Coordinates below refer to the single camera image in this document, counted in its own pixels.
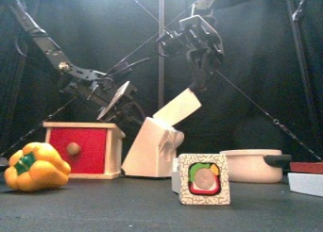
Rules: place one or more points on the vertical metal frame pole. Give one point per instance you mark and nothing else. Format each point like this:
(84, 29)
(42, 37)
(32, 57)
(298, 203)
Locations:
(162, 9)

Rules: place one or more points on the pale wooden knife holder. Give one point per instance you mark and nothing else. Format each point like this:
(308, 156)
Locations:
(147, 151)

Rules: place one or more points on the yellow toy bell pepper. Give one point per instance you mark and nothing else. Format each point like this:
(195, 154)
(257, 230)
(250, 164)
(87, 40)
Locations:
(42, 169)

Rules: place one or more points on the slanted metal frame pole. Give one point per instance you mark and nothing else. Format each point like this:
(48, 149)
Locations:
(301, 69)

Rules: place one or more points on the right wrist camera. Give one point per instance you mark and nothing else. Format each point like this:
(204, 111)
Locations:
(171, 44)

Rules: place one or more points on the small toy knife in holder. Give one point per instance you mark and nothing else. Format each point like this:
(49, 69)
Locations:
(178, 138)

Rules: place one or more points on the large white red box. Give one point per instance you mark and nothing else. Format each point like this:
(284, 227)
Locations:
(116, 147)

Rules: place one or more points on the red drawer with wooden knob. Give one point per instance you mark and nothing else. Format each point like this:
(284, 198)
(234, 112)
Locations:
(89, 141)

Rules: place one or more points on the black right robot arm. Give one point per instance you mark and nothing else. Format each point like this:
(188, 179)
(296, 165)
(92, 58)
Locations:
(206, 3)

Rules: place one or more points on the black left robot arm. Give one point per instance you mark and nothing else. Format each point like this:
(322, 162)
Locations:
(46, 44)

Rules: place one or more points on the red toy fish slab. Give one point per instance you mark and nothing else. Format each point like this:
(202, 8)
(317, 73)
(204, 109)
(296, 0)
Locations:
(309, 167)

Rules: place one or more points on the toy cleaver with cream blade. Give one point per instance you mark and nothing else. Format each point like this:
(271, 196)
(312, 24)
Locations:
(179, 108)

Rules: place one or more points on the black cloth backdrop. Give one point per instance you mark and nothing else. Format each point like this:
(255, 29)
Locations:
(253, 53)

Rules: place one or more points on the white toy rice block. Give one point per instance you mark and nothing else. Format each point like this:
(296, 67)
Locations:
(308, 183)

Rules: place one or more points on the sushi roll slice block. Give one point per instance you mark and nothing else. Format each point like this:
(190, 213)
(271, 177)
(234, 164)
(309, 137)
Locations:
(204, 179)

